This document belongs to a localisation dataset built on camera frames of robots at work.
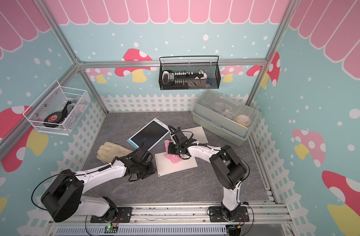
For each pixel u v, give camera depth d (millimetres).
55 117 687
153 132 1076
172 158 868
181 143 725
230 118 932
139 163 687
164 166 926
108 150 964
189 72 908
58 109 758
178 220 739
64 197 424
